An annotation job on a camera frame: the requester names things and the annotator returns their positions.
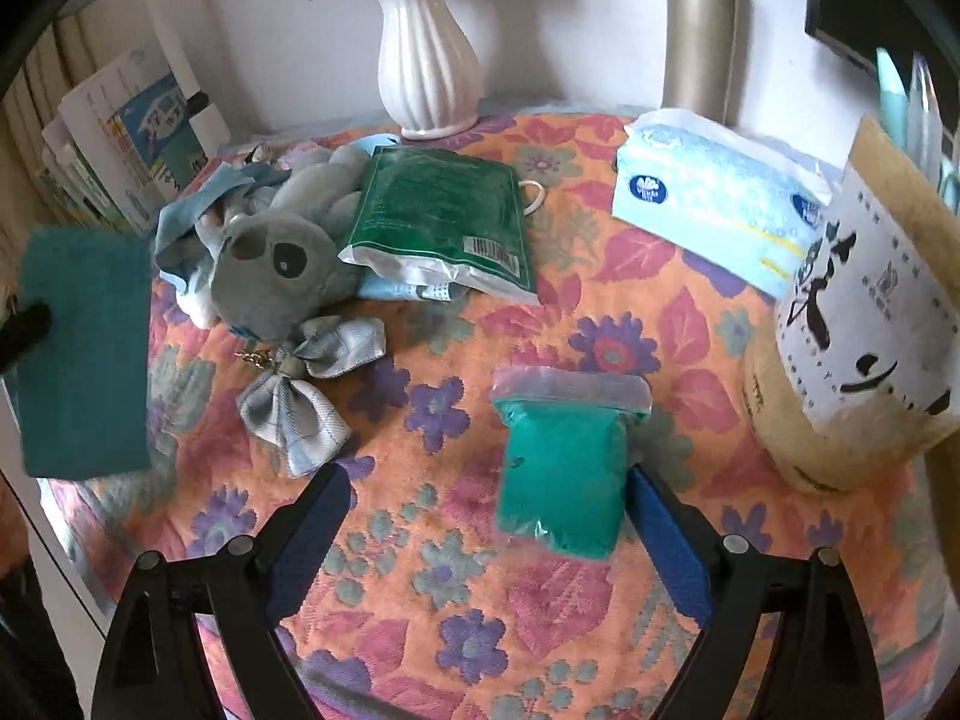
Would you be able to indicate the teal pen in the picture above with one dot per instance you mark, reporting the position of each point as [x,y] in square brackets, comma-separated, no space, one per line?
[891,97]

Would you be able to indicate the teal clay bag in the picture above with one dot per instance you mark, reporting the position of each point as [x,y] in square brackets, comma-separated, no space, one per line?
[562,465]

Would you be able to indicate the grey striped ribbon bow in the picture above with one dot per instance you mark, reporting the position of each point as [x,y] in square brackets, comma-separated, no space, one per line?
[300,397]

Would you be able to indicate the floral tablecloth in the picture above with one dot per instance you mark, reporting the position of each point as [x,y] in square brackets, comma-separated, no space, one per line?
[450,615]

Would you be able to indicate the gold thermos bottle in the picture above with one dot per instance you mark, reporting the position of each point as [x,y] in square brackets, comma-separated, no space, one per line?
[697,45]

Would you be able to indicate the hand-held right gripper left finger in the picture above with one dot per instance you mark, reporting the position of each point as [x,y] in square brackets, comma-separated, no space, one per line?
[311,540]

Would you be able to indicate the white ribbed vase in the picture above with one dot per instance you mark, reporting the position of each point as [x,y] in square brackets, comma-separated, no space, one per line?
[427,60]

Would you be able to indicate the clear pen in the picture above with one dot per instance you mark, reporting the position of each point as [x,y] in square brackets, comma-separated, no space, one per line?
[924,120]

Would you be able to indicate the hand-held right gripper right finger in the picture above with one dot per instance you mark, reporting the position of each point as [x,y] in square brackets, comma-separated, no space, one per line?
[679,547]

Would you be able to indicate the grey koala plush toy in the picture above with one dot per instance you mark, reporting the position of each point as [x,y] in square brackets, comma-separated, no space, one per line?
[277,262]

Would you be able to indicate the blue tissue pack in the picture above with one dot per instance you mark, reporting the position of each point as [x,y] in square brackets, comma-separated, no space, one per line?
[712,195]

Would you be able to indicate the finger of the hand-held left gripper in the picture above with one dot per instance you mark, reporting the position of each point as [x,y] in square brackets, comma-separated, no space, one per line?
[21,334]

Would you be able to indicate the stack of books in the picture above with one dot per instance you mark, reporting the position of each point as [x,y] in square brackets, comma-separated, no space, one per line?
[112,142]

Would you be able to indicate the teal towel cloth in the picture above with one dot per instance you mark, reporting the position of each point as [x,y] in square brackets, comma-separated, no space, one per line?
[86,360]

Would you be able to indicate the green plastic packet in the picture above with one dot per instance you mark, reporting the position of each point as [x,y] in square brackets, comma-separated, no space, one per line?
[435,217]

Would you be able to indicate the woven basket with paper label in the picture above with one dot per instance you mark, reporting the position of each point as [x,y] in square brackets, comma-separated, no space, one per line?
[840,360]

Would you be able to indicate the small black white trinket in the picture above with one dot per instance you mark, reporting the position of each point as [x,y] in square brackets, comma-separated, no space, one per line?
[260,154]

